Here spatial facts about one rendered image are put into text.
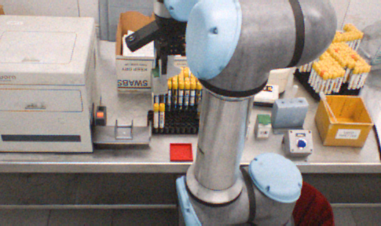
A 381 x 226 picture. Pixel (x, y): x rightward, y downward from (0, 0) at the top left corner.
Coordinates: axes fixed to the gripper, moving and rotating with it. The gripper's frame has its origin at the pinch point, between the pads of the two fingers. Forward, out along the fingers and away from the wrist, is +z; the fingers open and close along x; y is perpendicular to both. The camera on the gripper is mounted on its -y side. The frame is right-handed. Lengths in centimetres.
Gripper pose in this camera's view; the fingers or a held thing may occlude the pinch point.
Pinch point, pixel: (159, 76)
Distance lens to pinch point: 131.2
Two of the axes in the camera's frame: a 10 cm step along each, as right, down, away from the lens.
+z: -0.6, 7.5, 6.6
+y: 9.6, -1.4, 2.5
